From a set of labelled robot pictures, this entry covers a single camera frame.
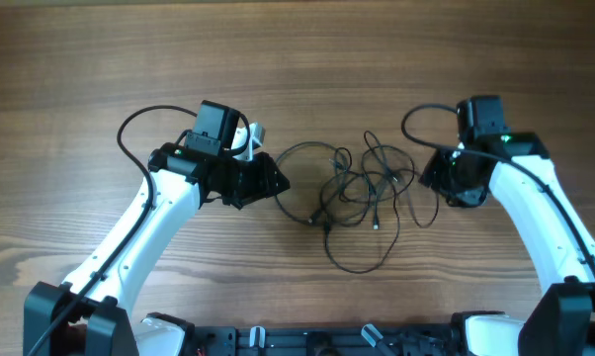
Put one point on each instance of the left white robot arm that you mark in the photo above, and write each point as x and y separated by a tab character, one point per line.
219	158

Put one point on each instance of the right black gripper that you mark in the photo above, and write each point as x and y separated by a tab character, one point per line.
432	177

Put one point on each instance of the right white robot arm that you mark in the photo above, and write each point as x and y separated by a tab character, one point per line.
517	171

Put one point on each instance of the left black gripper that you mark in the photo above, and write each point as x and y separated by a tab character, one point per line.
264	182

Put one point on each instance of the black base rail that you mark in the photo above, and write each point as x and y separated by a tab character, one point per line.
410	339

